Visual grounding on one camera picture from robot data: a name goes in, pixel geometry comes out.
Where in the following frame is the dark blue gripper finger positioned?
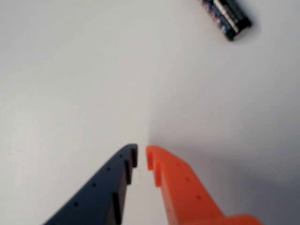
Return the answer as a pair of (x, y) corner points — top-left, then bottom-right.
(43, 143), (139, 225)

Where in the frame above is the black AA battery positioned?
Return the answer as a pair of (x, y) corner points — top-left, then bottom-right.
(200, 0), (253, 42)

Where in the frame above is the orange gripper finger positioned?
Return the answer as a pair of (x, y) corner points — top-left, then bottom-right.
(145, 145), (264, 225)

